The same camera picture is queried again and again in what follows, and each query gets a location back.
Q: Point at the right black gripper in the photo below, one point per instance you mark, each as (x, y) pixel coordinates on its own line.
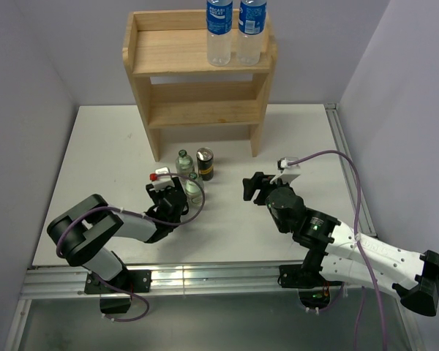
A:
(259, 180)

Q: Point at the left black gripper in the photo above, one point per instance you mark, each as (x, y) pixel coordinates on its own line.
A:
(155, 194)

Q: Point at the black can yellow label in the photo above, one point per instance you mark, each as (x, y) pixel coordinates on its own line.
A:
(205, 160)

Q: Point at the blue label water bottle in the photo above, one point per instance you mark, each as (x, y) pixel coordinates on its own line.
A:
(251, 22)

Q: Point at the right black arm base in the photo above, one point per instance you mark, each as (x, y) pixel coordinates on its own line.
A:
(316, 295)

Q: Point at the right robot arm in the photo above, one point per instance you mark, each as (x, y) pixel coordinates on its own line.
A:
(335, 253)

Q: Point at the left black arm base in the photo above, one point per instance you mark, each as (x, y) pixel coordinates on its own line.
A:
(118, 295)

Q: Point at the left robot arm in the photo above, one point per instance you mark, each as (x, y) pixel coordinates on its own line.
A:
(81, 233)

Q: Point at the wooden two-tier shelf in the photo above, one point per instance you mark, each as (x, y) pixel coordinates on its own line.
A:
(165, 58)

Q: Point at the front clear glass bottle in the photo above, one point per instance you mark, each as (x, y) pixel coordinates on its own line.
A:
(193, 187)

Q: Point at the clear glass bottle green cap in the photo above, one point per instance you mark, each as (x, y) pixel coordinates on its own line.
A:
(184, 165)

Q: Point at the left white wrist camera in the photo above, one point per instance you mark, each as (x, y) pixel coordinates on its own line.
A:
(161, 179)

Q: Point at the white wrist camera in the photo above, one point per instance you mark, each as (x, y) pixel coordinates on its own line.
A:
(288, 169)
(161, 179)

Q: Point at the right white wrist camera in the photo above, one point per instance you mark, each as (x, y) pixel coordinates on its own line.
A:
(288, 169)

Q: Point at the aluminium side rail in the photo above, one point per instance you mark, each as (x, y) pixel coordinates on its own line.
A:
(408, 318)

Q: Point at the aluminium front rail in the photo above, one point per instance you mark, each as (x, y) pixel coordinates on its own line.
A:
(166, 280)

